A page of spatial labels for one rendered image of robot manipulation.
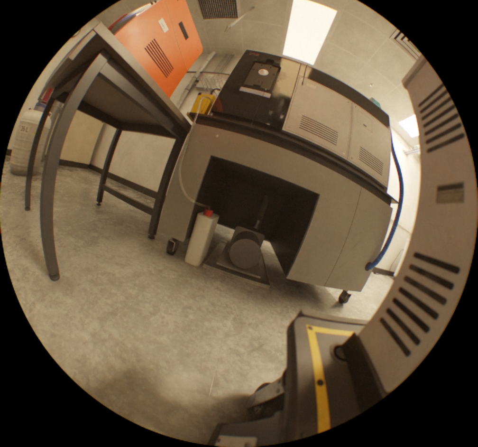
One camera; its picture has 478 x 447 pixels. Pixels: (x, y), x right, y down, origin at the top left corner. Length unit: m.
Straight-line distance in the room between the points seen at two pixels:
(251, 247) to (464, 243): 0.78
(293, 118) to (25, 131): 2.30
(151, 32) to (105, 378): 0.96
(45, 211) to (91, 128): 3.09
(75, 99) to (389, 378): 0.68
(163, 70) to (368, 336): 0.90
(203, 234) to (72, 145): 3.09
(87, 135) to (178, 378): 3.50
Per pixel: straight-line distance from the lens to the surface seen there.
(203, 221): 0.73
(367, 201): 0.89
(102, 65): 0.54
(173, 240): 0.81
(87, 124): 3.48
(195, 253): 0.79
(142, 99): 0.64
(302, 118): 0.88
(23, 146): 2.06
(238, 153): 0.66
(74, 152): 3.43
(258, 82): 0.98
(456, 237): 0.18
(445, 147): 0.22
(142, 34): 0.68
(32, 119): 2.06
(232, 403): 0.44
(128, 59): 0.55
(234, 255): 0.81
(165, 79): 0.76
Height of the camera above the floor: 0.42
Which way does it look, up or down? 4 degrees down
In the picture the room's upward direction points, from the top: 19 degrees clockwise
